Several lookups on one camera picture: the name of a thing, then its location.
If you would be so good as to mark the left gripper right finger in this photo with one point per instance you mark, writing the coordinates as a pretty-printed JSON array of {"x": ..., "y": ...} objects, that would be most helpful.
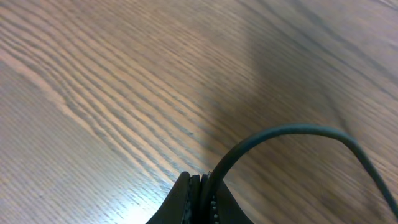
[{"x": 222, "y": 208}]

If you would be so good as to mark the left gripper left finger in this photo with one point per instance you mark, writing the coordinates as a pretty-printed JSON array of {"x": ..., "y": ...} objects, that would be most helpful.
[{"x": 173, "y": 207}]

